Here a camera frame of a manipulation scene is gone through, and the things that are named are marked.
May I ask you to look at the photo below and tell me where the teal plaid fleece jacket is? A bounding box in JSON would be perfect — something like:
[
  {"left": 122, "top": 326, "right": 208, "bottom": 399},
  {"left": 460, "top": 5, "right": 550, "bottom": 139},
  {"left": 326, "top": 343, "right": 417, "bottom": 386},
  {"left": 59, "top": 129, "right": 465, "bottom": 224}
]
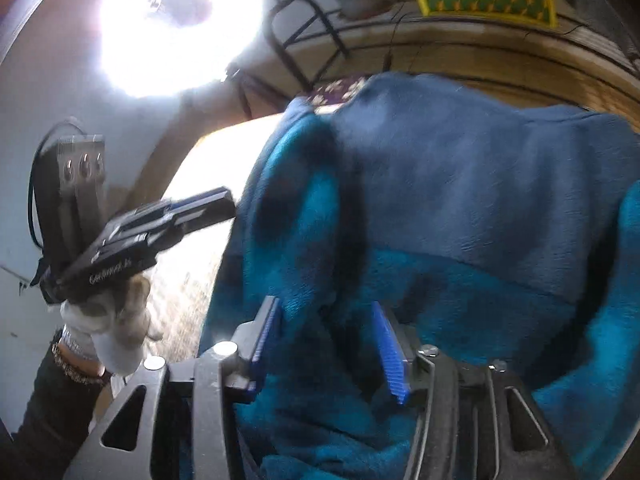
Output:
[{"left": 201, "top": 73, "right": 639, "bottom": 479}]

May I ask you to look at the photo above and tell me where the black metal clothes rack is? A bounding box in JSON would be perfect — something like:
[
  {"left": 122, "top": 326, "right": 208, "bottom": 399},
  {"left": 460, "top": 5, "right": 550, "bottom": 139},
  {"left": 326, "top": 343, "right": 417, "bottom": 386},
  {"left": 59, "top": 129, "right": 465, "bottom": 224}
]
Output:
[{"left": 236, "top": 0, "right": 639, "bottom": 127}]

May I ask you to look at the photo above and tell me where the plaid bed mattress cover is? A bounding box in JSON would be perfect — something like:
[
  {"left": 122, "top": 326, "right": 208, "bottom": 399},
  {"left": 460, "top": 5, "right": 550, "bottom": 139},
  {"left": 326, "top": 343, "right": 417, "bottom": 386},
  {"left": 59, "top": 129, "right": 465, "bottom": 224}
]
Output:
[{"left": 146, "top": 114, "right": 283, "bottom": 363}]

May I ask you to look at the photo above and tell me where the left white gloved hand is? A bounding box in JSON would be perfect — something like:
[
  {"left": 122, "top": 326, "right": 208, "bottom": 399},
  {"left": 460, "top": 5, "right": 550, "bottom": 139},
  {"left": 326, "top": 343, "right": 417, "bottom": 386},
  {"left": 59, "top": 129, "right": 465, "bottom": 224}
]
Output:
[{"left": 58, "top": 274, "right": 163, "bottom": 376}]

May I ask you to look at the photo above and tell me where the black camera box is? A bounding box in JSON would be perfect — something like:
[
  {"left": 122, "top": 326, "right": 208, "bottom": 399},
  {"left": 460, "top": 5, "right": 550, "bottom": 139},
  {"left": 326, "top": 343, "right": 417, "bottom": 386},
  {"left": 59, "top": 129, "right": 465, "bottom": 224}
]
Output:
[{"left": 27, "top": 117, "right": 105, "bottom": 284}]

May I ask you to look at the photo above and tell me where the ring light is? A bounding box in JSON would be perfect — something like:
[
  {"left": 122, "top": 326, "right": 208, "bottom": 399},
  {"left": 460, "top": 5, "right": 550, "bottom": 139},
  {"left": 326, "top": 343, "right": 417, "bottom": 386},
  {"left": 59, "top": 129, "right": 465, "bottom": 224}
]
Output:
[{"left": 99, "top": 0, "right": 264, "bottom": 99}]

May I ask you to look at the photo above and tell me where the left black sleeved forearm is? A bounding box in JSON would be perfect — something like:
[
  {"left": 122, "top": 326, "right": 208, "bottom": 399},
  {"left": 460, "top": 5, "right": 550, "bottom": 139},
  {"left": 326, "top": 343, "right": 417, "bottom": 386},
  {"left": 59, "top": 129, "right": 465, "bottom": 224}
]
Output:
[{"left": 1, "top": 330, "right": 111, "bottom": 479}]

